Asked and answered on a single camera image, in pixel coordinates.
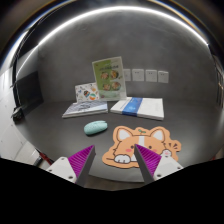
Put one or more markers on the white and blue book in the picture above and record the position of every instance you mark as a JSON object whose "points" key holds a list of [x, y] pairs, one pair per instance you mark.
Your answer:
{"points": [[151, 108]]}

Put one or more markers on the white wall socket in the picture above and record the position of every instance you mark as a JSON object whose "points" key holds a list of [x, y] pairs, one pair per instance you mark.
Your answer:
{"points": [[127, 74], [137, 74], [163, 77], [151, 75]]}

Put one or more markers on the green menu sign stand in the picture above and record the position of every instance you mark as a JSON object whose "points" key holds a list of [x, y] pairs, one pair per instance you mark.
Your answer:
{"points": [[110, 79]]}

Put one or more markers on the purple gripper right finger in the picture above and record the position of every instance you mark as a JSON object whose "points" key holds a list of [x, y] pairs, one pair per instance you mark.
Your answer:
{"points": [[153, 166]]}

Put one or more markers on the grey patterned book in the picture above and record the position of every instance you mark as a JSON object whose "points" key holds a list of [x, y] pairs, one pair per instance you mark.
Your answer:
{"points": [[85, 108]]}

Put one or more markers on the teal computer mouse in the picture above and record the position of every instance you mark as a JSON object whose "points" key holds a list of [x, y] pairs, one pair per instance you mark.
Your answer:
{"points": [[95, 127]]}

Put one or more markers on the orange corgi mouse pad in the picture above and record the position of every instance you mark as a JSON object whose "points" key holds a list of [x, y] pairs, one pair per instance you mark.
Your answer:
{"points": [[121, 154]]}

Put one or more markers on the black monitor screen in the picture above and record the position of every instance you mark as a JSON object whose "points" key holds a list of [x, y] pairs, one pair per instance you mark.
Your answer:
{"points": [[29, 92]]}

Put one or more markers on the small colourful picture card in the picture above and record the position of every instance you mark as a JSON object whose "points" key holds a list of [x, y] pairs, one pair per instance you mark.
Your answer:
{"points": [[86, 92]]}

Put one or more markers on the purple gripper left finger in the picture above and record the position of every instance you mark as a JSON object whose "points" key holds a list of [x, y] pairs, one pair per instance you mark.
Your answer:
{"points": [[76, 167]]}

